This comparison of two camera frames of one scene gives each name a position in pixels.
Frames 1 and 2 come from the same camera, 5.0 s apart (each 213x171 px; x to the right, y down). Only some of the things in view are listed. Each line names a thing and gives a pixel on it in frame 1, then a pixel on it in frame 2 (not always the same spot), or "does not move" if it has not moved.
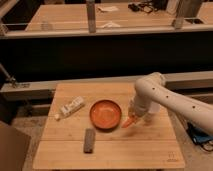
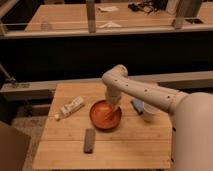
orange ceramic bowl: x=105 y=114 does not move
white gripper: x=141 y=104 -> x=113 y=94
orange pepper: x=128 y=121 -> x=108 y=116
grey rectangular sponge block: x=89 y=139 does not move
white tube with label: x=70 y=107 does not move
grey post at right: x=186 y=9 does not move
